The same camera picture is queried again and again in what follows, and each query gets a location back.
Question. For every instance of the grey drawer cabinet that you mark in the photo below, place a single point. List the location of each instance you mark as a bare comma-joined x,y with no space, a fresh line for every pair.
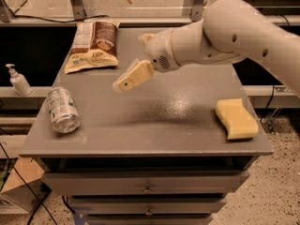
155,155

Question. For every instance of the white pump bottle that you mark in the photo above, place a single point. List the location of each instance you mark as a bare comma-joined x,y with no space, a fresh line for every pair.
18,81

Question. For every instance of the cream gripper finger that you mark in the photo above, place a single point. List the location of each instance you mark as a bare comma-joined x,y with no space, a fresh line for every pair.
145,39
136,74

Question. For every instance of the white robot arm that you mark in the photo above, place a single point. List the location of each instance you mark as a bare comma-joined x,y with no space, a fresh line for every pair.
230,30

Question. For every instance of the yellow sponge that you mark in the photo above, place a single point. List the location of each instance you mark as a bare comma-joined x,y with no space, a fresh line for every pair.
237,120

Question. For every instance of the silver soda can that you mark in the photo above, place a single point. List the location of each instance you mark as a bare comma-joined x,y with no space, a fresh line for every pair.
63,113

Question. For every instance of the cardboard box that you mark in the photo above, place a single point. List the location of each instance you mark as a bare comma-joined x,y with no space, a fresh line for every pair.
17,196

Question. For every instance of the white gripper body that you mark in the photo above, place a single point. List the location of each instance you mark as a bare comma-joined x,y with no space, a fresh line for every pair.
159,52

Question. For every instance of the brown chip bag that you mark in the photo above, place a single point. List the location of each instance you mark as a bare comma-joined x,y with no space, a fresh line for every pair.
94,46

